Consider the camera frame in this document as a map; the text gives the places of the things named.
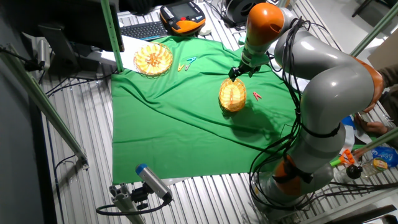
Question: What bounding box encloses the black monitor with stand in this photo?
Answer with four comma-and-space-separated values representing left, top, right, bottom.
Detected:
18, 0, 125, 80

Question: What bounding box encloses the person's left hand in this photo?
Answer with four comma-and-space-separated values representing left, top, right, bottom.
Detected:
354, 113, 389, 136

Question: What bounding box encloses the orange and black teach pendant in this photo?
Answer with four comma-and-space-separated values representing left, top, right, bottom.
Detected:
159, 1, 206, 36

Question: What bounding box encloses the green frame post near bottle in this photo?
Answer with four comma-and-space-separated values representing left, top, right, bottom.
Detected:
353, 127, 398, 155

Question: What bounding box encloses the grey camera with blue cap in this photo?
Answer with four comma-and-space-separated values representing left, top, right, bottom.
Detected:
135, 163, 174, 203

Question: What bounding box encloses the black chair base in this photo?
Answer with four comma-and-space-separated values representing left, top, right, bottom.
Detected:
351, 0, 398, 18

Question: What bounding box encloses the black floor cable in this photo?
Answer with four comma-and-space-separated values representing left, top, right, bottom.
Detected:
45, 72, 113, 96

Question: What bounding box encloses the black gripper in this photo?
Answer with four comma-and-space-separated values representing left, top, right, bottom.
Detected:
228, 62, 262, 82

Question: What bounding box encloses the blue plastic bag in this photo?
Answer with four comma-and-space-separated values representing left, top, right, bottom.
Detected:
370, 146, 398, 169

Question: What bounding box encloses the brown cardboard sheet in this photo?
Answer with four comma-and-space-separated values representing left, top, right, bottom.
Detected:
366, 30, 398, 71

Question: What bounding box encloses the round wicker basket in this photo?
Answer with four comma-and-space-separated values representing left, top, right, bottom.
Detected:
133, 42, 174, 77

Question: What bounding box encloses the green frame post by monitor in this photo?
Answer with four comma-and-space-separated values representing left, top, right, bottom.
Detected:
99, 0, 124, 73

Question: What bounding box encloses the black camera cable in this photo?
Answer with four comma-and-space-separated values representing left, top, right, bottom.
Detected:
95, 198, 170, 217

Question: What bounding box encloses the green cloth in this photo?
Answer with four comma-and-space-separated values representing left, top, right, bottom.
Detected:
111, 35, 299, 185

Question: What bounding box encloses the long aluminium frame beam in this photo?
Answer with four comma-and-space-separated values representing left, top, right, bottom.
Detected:
0, 43, 90, 170

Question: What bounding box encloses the black keyboard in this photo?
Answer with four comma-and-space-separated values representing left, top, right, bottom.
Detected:
119, 21, 169, 42

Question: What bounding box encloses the green slanted frame post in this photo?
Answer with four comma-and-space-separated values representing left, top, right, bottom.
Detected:
350, 1, 398, 57

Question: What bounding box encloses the white paper sheet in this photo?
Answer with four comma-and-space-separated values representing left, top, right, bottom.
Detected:
101, 34, 147, 73

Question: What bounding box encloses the orange and green toy tool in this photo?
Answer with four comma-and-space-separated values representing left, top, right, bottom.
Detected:
329, 149, 356, 168

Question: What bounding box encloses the short aluminium profile mount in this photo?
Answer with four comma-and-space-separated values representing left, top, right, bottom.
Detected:
108, 182, 147, 224

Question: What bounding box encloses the oval wicker basket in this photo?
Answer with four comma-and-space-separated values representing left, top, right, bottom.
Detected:
218, 77, 248, 113

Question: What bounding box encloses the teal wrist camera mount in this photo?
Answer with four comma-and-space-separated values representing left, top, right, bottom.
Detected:
244, 46, 270, 68

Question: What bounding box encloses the glass bottle with black cap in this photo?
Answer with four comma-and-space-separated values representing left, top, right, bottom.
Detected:
337, 157, 389, 183

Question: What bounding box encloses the small grey mounted camera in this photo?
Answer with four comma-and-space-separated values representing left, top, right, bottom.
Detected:
36, 39, 51, 71

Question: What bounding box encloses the black filament spool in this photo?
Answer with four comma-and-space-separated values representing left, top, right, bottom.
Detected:
224, 0, 256, 27

